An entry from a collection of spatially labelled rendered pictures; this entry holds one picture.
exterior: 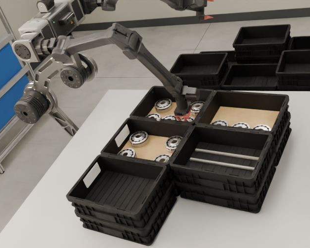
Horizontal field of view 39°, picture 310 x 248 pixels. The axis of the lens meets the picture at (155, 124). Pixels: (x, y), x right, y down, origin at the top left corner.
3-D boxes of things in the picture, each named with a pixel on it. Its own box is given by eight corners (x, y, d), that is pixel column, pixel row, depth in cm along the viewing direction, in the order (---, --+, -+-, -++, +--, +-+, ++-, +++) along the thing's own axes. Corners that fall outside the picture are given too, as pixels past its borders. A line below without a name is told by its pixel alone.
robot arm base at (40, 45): (47, 53, 219) (38, 31, 212) (60, 52, 215) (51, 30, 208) (38, 62, 213) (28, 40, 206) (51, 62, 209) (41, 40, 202)
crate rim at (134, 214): (66, 200, 202) (64, 197, 201) (100, 157, 221) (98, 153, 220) (138, 219, 182) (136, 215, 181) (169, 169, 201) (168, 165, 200)
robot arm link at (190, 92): (173, 76, 217) (169, 91, 214) (195, 77, 213) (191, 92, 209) (180, 88, 227) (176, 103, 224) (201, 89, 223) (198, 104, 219)
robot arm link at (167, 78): (125, 30, 191) (118, 51, 187) (135, 28, 188) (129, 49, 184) (175, 80, 222) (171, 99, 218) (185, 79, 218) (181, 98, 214)
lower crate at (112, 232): (81, 229, 214) (72, 212, 207) (112, 185, 234) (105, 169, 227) (151, 248, 194) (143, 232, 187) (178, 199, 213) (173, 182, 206)
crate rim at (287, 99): (194, 127, 220) (194, 124, 219) (216, 93, 239) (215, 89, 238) (273, 137, 200) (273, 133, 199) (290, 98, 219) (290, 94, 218)
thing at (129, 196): (74, 213, 208) (65, 198, 201) (106, 170, 227) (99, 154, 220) (144, 232, 188) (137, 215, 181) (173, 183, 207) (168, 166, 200)
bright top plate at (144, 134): (126, 141, 234) (125, 140, 234) (137, 130, 240) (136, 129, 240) (140, 145, 228) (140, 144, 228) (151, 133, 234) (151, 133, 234)
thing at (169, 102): (151, 108, 253) (151, 107, 253) (161, 98, 259) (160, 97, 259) (165, 110, 247) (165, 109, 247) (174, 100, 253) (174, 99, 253)
